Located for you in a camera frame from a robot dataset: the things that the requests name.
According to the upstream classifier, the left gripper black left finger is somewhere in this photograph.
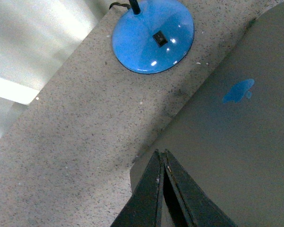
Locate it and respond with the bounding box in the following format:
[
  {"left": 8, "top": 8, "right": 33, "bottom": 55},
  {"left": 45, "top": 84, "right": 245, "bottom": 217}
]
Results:
[{"left": 111, "top": 150, "right": 165, "bottom": 227}]

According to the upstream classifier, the black lamp power cable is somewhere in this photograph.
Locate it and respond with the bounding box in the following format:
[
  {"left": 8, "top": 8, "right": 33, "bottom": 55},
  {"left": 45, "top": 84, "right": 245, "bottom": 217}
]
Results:
[{"left": 108, "top": 2, "right": 132, "bottom": 11}]

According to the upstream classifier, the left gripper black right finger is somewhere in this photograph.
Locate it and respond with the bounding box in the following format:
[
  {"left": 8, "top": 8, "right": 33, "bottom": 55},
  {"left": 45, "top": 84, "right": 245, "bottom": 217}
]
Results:
[{"left": 163, "top": 150, "right": 237, "bottom": 227}]

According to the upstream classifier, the white pleated curtain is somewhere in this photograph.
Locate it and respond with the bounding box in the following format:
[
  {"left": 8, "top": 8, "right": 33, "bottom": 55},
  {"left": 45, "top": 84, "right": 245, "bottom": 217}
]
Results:
[{"left": 0, "top": 0, "right": 124, "bottom": 151}]

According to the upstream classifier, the grey laptop computer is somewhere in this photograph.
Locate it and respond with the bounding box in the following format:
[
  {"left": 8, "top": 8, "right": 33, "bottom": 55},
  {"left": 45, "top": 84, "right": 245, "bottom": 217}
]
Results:
[{"left": 130, "top": 2, "right": 284, "bottom": 227}]

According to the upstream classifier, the blue desk lamp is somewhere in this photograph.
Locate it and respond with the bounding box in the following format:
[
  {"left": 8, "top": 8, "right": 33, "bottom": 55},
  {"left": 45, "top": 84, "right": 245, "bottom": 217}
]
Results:
[{"left": 112, "top": 0, "right": 195, "bottom": 74}]

